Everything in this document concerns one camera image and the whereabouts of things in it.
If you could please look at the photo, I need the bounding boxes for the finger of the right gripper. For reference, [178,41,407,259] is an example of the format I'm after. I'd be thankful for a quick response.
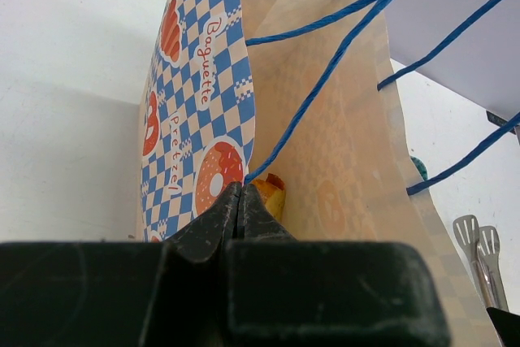
[487,307,520,347]

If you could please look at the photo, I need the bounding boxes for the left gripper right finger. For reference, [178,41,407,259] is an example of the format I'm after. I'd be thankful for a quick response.
[223,185,452,346]

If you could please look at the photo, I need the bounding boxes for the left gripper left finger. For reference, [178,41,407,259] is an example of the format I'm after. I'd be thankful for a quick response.
[1,183,241,346]

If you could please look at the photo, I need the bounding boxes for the metal tongs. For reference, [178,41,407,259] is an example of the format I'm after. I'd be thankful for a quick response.
[453,215,509,311]

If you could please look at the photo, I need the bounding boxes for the brown baguette slice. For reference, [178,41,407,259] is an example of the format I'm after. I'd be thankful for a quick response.
[252,173,286,223]

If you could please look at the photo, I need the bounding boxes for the blue checkered paper bag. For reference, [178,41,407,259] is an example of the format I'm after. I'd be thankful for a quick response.
[135,0,520,347]

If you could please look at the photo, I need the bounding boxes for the teal floral tray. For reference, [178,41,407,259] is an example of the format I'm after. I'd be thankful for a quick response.
[410,156,428,180]

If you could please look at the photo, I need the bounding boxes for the right blue corner label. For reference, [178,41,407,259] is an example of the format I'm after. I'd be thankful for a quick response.
[486,111,519,135]

